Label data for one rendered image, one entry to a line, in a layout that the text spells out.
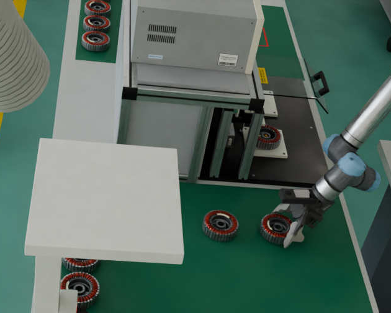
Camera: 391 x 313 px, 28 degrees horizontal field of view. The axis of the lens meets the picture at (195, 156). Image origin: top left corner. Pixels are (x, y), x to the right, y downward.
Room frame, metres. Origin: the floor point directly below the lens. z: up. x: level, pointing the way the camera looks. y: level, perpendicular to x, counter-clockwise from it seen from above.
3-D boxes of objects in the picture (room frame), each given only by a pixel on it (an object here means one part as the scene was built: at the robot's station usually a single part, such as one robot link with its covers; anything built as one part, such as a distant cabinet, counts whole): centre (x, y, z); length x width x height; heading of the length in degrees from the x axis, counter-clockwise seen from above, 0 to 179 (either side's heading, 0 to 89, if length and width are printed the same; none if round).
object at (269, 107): (2.47, -0.19, 0.78); 0.15 x 0.15 x 0.01; 11
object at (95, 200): (1.35, 0.19, 0.98); 0.37 x 0.35 x 0.46; 11
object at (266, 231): (1.81, -0.30, 0.77); 0.11 x 0.11 x 0.04
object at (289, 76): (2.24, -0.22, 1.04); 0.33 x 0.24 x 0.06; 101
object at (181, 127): (1.95, 0.12, 0.91); 0.28 x 0.03 x 0.32; 101
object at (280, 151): (2.23, -0.23, 0.78); 0.15 x 0.15 x 0.01; 11
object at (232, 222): (1.77, -0.12, 0.77); 0.11 x 0.11 x 0.04
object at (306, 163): (2.35, -0.19, 0.76); 0.64 x 0.47 x 0.02; 11
